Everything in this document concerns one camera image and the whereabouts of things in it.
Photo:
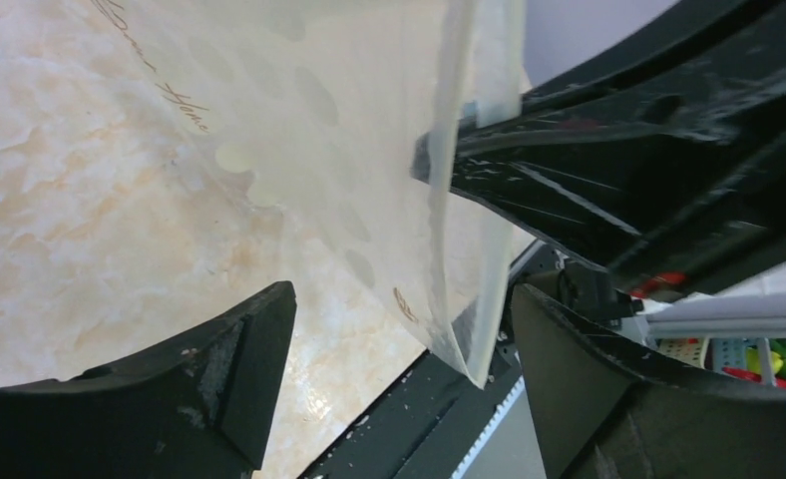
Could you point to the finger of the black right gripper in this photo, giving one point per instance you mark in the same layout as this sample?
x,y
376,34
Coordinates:
x,y
644,59
668,177

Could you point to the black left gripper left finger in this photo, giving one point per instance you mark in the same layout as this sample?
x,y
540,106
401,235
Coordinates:
x,y
199,404

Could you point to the clear dotted zip top bag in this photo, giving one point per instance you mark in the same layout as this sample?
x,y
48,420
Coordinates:
x,y
347,113

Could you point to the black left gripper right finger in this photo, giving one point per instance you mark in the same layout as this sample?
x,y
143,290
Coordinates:
x,y
605,406

